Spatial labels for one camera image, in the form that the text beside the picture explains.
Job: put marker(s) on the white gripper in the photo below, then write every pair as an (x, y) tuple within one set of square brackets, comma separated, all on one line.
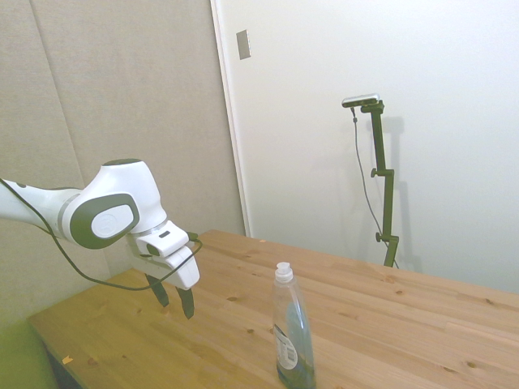
[(178, 272)]

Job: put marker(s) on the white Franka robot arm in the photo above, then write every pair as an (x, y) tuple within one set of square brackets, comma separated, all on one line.
[(113, 194)]

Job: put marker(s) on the clear dish soap bottle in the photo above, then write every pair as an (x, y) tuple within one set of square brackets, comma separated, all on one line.
[(292, 332)]

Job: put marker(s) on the green chair seat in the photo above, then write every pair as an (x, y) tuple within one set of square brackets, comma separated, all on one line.
[(22, 356)]

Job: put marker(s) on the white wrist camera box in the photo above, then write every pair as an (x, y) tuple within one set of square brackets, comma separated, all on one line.
[(163, 241)]

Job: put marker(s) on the white door frame strip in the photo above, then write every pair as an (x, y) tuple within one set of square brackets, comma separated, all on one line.
[(231, 117)]

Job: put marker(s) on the black camera stand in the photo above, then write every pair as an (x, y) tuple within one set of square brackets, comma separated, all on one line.
[(384, 182)]

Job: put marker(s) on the grey wall switch plate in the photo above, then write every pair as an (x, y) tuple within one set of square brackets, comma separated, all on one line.
[(243, 44)]

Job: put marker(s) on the grey exterior camera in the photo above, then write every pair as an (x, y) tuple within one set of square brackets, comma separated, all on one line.
[(361, 100)]

